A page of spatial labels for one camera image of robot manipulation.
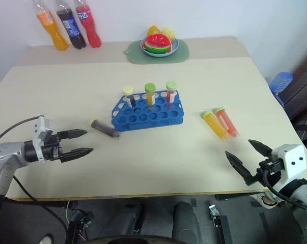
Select orange-red liquid tube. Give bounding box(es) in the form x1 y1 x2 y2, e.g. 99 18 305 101
213 107 238 138

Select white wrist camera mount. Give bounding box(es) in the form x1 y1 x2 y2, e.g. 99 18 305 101
270 143 307 194
31 115 55 165

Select shoe under table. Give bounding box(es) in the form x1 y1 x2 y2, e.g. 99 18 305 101
252 194 280 209

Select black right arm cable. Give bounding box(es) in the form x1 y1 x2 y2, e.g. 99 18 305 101
262 169 307 211

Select light blue plate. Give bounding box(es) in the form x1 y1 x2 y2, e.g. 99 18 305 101
140 38 180 57

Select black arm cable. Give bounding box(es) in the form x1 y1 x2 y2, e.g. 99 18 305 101
262 169 307 211
0 115 46 149

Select dark rounded shape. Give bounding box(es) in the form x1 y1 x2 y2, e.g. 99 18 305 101
104 202 146 239
172 200 204 244

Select orange liquid tube, green cap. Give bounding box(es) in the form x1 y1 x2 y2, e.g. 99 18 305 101
144 83 157 106

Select black hanging cable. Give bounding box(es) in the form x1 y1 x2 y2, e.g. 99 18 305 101
12 175 69 236

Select dark brown cabinet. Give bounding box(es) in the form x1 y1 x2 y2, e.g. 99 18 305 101
279 49 307 153

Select red liquid tube, white label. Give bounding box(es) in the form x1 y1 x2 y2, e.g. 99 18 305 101
165 81 178 109

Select yellow-orange toy fruit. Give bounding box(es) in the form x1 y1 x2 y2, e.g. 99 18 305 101
147 25 162 37

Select blue stacked plastic stools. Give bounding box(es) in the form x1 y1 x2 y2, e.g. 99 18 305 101
268 71 294 107

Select black frame mechanism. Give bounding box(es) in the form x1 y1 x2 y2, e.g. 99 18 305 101
66 209 95 244

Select green placemat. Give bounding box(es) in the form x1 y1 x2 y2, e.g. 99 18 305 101
124 38 190 64

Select yellow toy pineapple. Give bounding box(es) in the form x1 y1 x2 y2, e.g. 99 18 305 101
160 27 176 43

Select dark liquid tube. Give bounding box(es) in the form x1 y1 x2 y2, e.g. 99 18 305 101
122 85 137 108
89 118 121 139

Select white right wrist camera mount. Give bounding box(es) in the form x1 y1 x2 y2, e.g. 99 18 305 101
270 143 307 194

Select black metal clamp bracket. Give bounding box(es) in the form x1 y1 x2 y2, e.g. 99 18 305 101
208 204 233 244

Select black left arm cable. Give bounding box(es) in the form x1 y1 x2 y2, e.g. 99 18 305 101
0 115 46 149

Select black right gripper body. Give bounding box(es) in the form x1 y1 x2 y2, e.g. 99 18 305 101
244 157 284 187

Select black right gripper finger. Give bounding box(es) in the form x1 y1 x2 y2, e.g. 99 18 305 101
224 150 252 181
247 139 273 159

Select orange soda bottle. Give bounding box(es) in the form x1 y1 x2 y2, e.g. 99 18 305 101
32 0 69 51

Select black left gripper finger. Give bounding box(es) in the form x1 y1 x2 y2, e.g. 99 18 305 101
59 147 95 164
57 129 89 140

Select toy watermelon slice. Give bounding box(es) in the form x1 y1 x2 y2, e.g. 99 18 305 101
143 34 173 54

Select dark liquid tube, white label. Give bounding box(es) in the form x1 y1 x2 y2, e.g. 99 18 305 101
122 85 137 108

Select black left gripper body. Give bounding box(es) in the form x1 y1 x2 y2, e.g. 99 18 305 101
42 133 64 163

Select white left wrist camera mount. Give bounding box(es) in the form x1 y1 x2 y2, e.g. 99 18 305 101
31 115 55 165

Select blue test tube rack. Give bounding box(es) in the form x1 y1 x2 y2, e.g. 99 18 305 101
111 89 184 132

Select red soda bottle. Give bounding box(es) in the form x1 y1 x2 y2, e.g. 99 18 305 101
74 0 102 48

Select dark cola bottle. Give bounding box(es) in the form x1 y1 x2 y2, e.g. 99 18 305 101
53 0 87 50

